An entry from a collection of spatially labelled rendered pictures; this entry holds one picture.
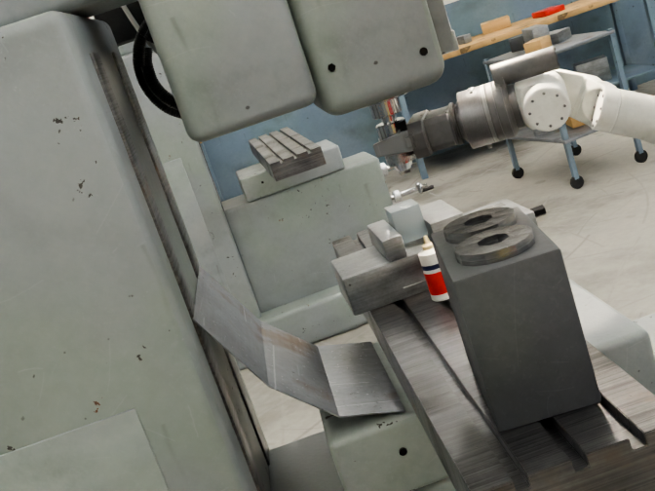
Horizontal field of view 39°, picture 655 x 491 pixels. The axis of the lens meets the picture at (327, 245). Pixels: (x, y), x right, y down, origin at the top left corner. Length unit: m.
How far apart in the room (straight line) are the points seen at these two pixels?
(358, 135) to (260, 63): 6.74
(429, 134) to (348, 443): 0.47
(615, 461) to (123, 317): 0.63
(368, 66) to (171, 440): 0.58
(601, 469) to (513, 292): 0.20
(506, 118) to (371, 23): 0.24
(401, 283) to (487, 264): 0.57
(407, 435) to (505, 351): 0.38
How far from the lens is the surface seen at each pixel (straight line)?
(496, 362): 1.02
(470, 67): 8.16
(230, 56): 1.27
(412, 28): 1.32
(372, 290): 1.56
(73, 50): 1.18
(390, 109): 1.39
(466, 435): 1.07
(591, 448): 0.99
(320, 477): 1.53
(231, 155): 7.93
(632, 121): 1.39
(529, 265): 1.00
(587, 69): 7.88
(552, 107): 1.34
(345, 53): 1.30
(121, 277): 1.20
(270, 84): 1.27
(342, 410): 1.36
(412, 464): 1.38
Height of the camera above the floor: 1.45
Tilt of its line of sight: 14 degrees down
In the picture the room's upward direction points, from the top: 19 degrees counter-clockwise
